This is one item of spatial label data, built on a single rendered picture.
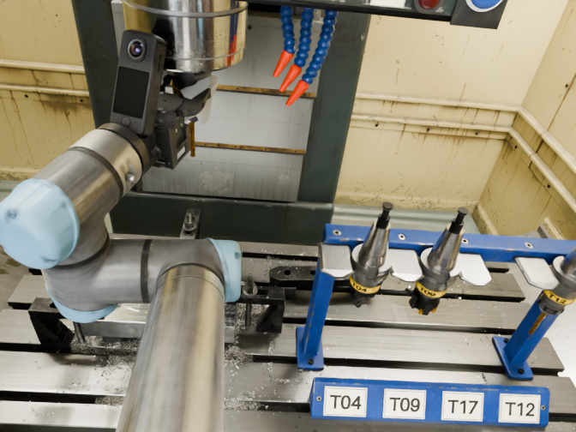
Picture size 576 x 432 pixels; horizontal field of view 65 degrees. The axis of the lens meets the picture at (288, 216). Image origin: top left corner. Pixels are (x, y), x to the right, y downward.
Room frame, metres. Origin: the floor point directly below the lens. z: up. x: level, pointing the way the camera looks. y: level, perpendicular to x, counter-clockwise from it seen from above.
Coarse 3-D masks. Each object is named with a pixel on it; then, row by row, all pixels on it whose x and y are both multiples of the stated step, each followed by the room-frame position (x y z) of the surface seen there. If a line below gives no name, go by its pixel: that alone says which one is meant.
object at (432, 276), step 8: (424, 256) 0.53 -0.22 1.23; (424, 264) 0.51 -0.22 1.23; (456, 264) 0.52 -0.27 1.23; (424, 272) 0.51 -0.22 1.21; (432, 272) 0.50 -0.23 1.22; (440, 272) 0.50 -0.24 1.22; (448, 272) 0.50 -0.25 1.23; (456, 272) 0.51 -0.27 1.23; (424, 280) 0.50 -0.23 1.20; (432, 280) 0.50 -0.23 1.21; (440, 280) 0.50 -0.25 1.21; (448, 280) 0.50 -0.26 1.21
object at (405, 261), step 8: (392, 248) 0.55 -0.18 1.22; (400, 248) 0.56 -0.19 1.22; (392, 256) 0.53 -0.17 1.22; (400, 256) 0.53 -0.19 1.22; (408, 256) 0.54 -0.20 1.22; (416, 256) 0.54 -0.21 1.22; (392, 264) 0.51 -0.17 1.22; (400, 264) 0.52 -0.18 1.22; (408, 264) 0.52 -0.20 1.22; (416, 264) 0.52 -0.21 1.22; (392, 272) 0.50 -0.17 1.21; (400, 272) 0.50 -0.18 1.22; (408, 272) 0.50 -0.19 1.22; (416, 272) 0.50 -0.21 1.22; (408, 280) 0.49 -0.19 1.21; (416, 280) 0.49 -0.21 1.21
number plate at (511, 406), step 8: (504, 400) 0.47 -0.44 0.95; (512, 400) 0.47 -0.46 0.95; (520, 400) 0.48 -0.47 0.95; (528, 400) 0.48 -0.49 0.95; (536, 400) 0.48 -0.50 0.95; (504, 408) 0.46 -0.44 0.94; (512, 408) 0.46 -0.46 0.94; (520, 408) 0.47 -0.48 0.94; (528, 408) 0.47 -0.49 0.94; (536, 408) 0.47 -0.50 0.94; (504, 416) 0.45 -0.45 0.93; (512, 416) 0.46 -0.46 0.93; (520, 416) 0.46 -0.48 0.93; (528, 416) 0.46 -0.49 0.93; (536, 416) 0.46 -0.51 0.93
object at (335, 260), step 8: (320, 248) 0.53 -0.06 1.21; (328, 248) 0.53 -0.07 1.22; (336, 248) 0.54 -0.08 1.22; (344, 248) 0.54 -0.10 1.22; (320, 256) 0.51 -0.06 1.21; (328, 256) 0.51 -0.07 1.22; (336, 256) 0.52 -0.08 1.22; (344, 256) 0.52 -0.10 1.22; (320, 264) 0.50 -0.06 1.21; (328, 264) 0.50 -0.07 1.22; (336, 264) 0.50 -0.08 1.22; (344, 264) 0.50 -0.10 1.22; (328, 272) 0.48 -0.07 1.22; (336, 272) 0.48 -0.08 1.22; (344, 272) 0.49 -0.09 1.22; (352, 272) 0.49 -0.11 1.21
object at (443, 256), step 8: (448, 224) 0.53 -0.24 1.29; (448, 232) 0.52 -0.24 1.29; (456, 232) 0.52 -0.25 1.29; (440, 240) 0.52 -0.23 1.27; (448, 240) 0.51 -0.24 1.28; (456, 240) 0.51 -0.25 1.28; (432, 248) 0.53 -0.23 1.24; (440, 248) 0.52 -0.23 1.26; (448, 248) 0.51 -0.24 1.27; (456, 248) 0.51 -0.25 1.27; (432, 256) 0.52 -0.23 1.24; (440, 256) 0.51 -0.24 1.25; (448, 256) 0.51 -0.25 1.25; (456, 256) 0.51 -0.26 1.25; (432, 264) 0.51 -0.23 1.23; (440, 264) 0.51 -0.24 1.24; (448, 264) 0.50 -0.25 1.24
